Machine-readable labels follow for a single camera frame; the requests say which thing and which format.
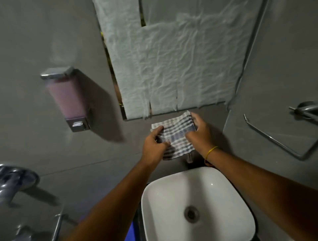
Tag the person's left hand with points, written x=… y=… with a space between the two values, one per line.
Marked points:
x=151 y=151

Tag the person's right hand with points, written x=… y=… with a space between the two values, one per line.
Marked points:
x=202 y=136

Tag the person's left thumb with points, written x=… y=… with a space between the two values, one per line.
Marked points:
x=165 y=145

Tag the person's right thumb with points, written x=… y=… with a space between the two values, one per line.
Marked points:
x=190 y=137

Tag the checked grey white cloth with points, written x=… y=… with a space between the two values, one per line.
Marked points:
x=177 y=135

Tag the person's right forearm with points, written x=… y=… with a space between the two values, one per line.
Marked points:
x=260 y=188

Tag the person's left forearm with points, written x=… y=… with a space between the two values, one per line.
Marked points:
x=111 y=206

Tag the chrome basin faucet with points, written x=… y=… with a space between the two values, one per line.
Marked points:
x=189 y=157

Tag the yellow wrist band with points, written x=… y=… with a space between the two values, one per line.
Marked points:
x=210 y=151

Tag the white ceramic wash basin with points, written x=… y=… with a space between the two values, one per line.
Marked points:
x=169 y=198

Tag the chrome basin drain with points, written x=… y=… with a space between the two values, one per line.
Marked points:
x=191 y=214

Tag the wide white paper sheet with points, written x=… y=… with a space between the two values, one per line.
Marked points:
x=196 y=57

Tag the blue object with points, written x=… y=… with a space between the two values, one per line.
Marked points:
x=131 y=232

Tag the narrow white paper sheet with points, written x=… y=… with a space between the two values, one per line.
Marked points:
x=121 y=57

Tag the chrome pipe fitting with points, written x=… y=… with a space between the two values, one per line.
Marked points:
x=56 y=227

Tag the pink wall soap dispenser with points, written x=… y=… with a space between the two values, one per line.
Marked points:
x=67 y=98

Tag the chrome wall hook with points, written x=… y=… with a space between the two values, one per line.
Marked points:
x=306 y=108

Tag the wall mirror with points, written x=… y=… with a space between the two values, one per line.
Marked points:
x=142 y=13

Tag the chrome wall tap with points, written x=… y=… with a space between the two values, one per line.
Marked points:
x=12 y=180

